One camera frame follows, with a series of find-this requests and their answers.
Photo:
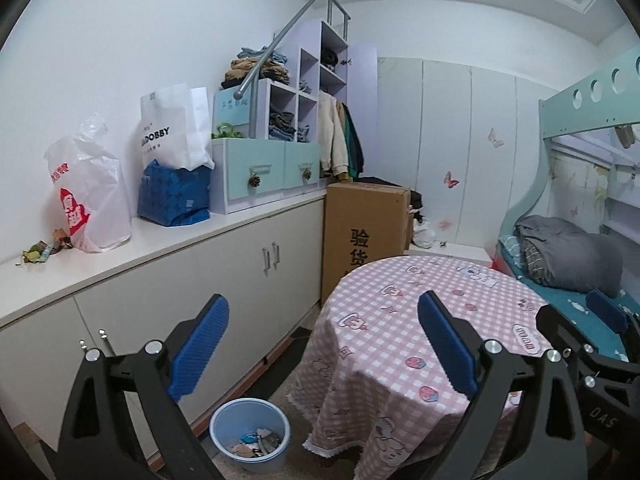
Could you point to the red plastic stool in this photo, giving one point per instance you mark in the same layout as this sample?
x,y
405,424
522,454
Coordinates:
x,y
499,264

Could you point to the teal drawer unit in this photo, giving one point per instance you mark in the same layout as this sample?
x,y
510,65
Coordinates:
x,y
252,172

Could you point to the white low cabinet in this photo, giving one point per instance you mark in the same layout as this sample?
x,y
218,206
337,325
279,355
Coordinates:
x,y
266,261

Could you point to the pink checkered tablecloth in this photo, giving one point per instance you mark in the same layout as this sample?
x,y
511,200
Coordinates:
x,y
370,379

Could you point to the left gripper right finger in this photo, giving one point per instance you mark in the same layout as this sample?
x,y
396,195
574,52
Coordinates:
x,y
547,439

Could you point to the grey folded duvet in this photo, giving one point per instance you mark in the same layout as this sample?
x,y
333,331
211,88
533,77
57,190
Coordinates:
x,y
556,253

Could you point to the white paper shopping bag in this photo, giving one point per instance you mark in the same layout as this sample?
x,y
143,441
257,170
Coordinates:
x,y
176,128

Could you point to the trash inside bin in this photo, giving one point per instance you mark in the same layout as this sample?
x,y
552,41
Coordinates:
x,y
257,444

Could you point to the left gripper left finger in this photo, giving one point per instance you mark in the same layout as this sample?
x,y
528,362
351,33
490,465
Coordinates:
x,y
98,440

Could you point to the brown cardboard box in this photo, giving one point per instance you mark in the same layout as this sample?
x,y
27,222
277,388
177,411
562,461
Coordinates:
x,y
363,222

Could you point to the light blue trash bin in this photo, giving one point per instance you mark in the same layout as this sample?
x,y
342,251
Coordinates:
x,y
241,416

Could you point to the teal bunk bed frame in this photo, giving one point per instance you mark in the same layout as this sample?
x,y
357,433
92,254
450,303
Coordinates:
x,y
607,98

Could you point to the dark green hanging garment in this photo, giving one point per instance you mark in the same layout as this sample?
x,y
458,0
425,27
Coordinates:
x,y
354,149

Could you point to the folded clothes pile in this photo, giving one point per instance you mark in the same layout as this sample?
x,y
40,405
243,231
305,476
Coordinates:
x,y
273,68

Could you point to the lilac cubby shelf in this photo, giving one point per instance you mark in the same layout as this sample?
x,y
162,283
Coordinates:
x,y
319,59

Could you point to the cream hanging jacket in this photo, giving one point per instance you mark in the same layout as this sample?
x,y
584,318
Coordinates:
x,y
331,140

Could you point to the crumpled wrappers on counter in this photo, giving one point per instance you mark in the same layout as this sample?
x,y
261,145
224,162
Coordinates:
x,y
42,251

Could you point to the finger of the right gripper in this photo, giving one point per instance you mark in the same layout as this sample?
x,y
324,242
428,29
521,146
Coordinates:
x,y
622,321
607,390

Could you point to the white plastic bag on floor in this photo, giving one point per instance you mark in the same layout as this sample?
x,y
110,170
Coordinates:
x,y
423,235

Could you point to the white red plastic bag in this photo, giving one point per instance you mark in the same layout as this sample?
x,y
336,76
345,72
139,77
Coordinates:
x,y
90,186

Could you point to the teal patterned mattress sheet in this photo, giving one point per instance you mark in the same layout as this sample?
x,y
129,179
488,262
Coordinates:
x,y
573,306

